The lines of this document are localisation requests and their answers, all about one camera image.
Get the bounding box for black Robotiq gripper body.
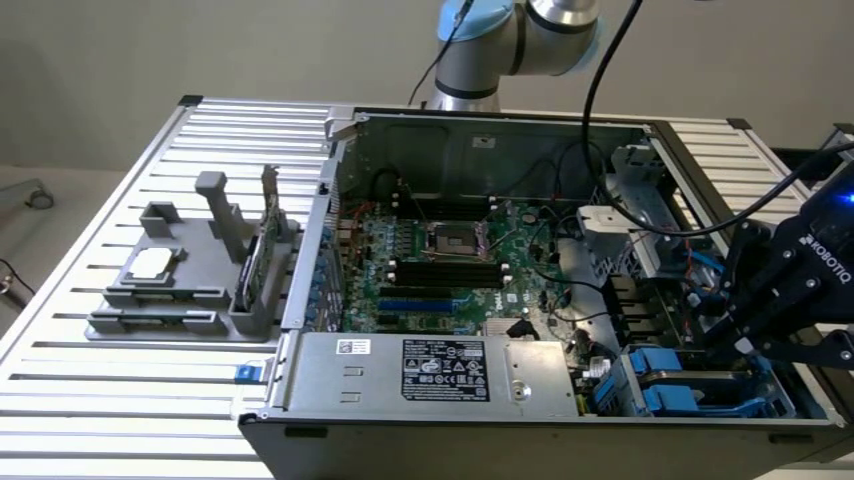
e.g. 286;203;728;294
773;202;854;334

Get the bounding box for blue disk bay caddies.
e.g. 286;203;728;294
593;343;780;419

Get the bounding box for grey metal drive cage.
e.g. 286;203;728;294
574;142;689;281

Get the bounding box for green Dell motherboard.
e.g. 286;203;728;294
319;197;626;364

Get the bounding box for silver chipset heat sink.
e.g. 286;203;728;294
481;318;533;340

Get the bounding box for black RAM slot bank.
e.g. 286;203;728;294
390;258;513;291
394;194;499;222

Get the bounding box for black expansion slot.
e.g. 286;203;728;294
378;286;454;300

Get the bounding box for blue expansion slot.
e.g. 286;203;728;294
378;298;455;312

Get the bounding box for silver power supply unit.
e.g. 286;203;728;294
281;331;581;420

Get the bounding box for open black PC case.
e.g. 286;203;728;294
237;107;854;480

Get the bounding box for green graphics card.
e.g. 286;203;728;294
257;163;293;286

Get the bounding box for grey plastic parts rack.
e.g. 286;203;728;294
84;170;303;344

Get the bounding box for green RAM stick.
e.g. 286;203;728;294
118;292;226;307

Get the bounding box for silver CPU chip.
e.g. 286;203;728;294
127;247;179;279

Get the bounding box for grey caster wheel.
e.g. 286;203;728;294
23;183;56;210

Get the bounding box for blue data wire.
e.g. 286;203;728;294
690;247;733;306

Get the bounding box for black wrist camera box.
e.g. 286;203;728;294
793;144;854;221

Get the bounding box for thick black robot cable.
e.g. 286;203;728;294
581;0;854;237

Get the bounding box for CPU socket with metal frame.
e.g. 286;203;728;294
421;219;495;261

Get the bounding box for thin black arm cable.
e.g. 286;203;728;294
407;0;479;107

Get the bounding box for black floor cable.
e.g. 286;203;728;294
0;257;39;307

